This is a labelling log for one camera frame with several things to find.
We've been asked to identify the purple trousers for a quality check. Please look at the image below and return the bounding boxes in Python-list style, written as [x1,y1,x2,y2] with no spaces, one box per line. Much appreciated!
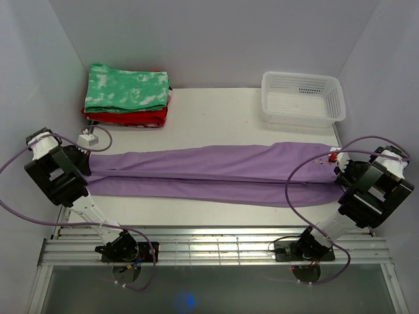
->
[86,142,342,207]

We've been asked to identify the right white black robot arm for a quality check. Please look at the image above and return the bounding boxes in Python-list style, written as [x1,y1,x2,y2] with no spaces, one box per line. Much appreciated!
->
[295,145,414,260]

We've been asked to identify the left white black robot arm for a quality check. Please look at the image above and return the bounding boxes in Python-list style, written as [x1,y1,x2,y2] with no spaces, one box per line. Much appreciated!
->
[24,128,139,262]

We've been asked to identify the green white patterned folded garment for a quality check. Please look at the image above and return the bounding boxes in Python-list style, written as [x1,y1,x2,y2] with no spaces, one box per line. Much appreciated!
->
[84,63,170,114]

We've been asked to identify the red folded garment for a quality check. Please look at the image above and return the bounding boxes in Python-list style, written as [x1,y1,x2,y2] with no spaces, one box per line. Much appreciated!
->
[81,86,173,128]

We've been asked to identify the white perforated plastic basket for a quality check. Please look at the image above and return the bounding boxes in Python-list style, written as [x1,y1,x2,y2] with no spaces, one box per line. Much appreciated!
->
[261,71,346,128]

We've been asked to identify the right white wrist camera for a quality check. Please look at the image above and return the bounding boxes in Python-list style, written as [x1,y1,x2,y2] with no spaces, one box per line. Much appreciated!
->
[328,150,350,173]

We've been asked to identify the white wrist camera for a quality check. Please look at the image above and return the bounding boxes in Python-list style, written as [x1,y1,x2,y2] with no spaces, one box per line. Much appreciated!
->
[77,129,99,148]
[328,150,350,173]

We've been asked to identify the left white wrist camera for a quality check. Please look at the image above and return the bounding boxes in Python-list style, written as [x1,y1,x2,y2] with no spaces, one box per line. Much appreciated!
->
[77,129,99,148]

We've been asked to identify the aluminium rail frame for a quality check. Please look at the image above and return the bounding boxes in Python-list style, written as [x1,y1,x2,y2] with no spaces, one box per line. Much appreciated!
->
[26,124,410,314]

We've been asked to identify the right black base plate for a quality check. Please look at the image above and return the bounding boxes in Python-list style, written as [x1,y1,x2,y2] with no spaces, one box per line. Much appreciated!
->
[273,241,335,262]

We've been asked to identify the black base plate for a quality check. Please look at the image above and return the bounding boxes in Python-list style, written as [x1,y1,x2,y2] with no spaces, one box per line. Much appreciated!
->
[273,241,335,262]
[100,241,160,263]

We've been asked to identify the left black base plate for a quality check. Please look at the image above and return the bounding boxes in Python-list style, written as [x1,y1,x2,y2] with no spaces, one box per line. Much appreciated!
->
[100,241,160,263]

